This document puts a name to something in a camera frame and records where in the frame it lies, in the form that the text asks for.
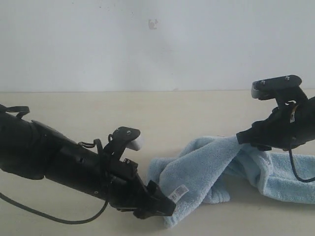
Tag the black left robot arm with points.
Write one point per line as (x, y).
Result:
(33, 150)

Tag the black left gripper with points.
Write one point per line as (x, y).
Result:
(121, 187)

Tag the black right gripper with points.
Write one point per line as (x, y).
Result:
(287, 128)

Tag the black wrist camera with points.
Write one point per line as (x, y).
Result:
(284, 89)
(121, 138)

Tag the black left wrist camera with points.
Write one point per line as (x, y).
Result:
(121, 138)

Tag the white care label tag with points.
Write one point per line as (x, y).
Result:
(178, 192)

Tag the light blue terry towel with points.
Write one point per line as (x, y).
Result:
(204, 161)

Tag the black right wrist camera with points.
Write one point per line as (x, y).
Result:
(284, 89)

